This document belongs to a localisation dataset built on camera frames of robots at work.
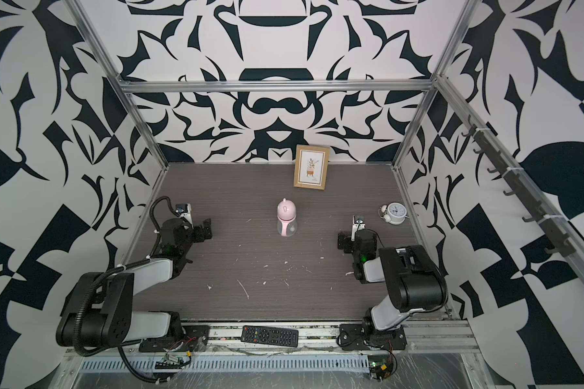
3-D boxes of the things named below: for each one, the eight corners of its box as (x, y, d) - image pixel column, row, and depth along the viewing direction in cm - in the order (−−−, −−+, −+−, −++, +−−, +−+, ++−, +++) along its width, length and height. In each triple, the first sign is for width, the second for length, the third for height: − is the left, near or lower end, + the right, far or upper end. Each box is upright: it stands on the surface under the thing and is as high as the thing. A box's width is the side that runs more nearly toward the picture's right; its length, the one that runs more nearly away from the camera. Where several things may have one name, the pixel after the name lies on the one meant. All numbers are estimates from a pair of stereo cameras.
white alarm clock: (381, 224, 101) (384, 218, 97) (376, 208, 106) (379, 201, 103) (406, 224, 101) (410, 218, 97) (400, 208, 106) (404, 201, 103)
